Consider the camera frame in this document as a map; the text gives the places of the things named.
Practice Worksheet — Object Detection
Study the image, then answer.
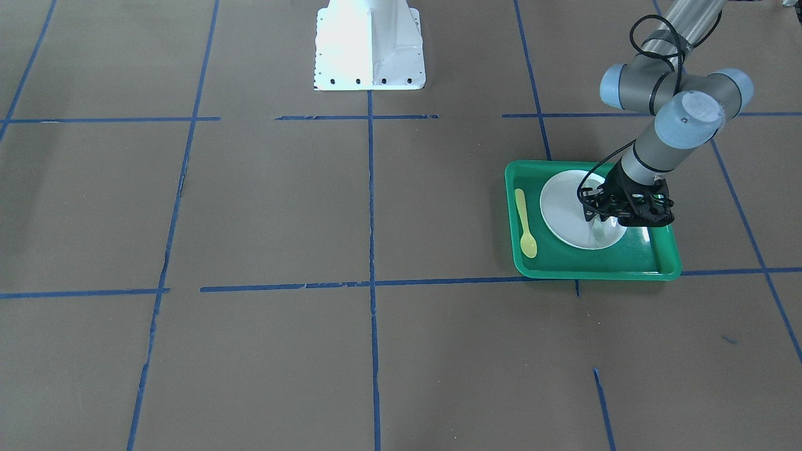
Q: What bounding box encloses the green plastic tray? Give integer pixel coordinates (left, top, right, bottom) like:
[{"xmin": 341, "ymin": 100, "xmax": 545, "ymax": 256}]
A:
[{"xmin": 504, "ymin": 160, "xmax": 682, "ymax": 281}]

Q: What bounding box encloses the white round plate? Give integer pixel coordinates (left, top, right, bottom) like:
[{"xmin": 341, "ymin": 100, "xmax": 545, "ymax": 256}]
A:
[{"xmin": 539, "ymin": 170, "xmax": 628, "ymax": 251}]

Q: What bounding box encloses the yellow plastic spoon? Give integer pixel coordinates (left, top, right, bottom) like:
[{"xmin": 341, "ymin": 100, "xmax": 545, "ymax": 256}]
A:
[{"xmin": 514, "ymin": 189, "xmax": 538, "ymax": 259}]

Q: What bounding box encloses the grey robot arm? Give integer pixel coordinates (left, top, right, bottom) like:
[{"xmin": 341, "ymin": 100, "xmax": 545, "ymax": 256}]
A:
[{"xmin": 576, "ymin": 1, "xmax": 754, "ymax": 227}]

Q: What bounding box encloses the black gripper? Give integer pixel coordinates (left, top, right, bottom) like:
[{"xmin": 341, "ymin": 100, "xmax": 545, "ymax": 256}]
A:
[{"xmin": 578, "ymin": 162, "xmax": 674, "ymax": 227}]

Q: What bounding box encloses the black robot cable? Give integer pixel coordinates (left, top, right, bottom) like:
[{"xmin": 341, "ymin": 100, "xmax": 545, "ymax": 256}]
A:
[{"xmin": 576, "ymin": 14, "xmax": 721, "ymax": 207}]

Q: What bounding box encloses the clear plastic fork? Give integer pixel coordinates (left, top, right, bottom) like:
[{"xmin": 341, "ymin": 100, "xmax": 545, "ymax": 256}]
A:
[{"xmin": 590, "ymin": 216, "xmax": 607, "ymax": 249}]

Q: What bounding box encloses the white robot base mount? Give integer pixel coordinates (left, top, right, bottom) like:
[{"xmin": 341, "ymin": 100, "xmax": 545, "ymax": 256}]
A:
[{"xmin": 313, "ymin": 1, "xmax": 427, "ymax": 91}]

